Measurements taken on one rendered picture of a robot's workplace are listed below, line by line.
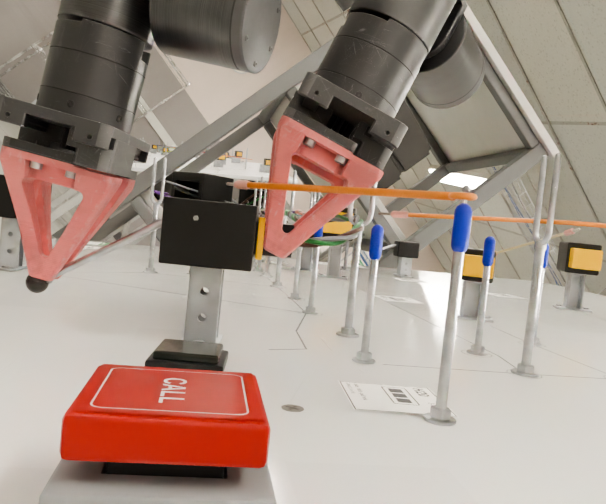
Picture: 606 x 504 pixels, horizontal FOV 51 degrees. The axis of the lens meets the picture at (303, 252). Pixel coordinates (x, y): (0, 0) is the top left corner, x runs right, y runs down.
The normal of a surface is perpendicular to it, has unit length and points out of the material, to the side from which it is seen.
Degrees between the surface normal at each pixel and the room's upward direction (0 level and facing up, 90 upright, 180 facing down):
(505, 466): 49
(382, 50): 93
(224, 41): 136
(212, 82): 90
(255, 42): 55
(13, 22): 90
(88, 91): 85
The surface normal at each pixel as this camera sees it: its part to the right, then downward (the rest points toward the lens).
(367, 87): 0.13, 0.07
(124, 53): 0.67, 0.22
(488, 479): 0.10, -0.99
